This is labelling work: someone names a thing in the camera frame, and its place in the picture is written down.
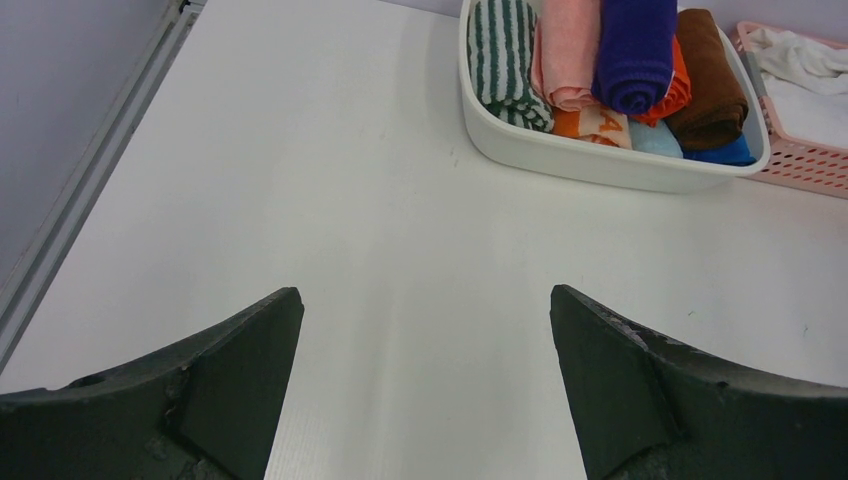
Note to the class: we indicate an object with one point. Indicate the dark blue rolled towel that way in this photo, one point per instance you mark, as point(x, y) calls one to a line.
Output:
point(736, 153)

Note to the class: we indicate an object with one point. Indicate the white cloth in basket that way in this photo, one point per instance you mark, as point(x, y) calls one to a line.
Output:
point(806, 81)

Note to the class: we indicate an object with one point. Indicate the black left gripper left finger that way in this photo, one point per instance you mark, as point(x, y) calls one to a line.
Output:
point(205, 407)

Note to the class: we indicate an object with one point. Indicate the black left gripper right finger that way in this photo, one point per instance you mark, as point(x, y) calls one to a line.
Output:
point(647, 406)

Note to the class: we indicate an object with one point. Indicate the red orange rolled towel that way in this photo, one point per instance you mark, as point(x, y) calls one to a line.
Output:
point(678, 95)

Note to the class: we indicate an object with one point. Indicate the green white striped rolled towel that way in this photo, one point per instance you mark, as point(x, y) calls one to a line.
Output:
point(500, 47)

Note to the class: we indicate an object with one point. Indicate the light blue rolled towel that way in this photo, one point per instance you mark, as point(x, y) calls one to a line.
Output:
point(658, 140)

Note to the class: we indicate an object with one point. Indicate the orange white lettered rolled towel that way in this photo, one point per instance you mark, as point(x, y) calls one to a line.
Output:
point(594, 124)

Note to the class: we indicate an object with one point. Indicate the pink plastic basket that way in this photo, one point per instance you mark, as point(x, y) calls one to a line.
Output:
point(793, 162)

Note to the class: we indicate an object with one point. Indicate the brown rolled towel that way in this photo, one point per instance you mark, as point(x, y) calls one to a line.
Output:
point(718, 109)

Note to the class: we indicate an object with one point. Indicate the pink towel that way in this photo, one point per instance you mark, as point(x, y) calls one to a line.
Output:
point(566, 42)

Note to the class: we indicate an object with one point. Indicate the purple towel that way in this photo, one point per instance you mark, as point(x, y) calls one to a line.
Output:
point(634, 63)

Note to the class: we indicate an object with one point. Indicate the aluminium frame post left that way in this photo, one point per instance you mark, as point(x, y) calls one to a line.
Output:
point(189, 6)

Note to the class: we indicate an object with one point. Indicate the white plastic tub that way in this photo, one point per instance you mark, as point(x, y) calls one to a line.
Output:
point(577, 160)

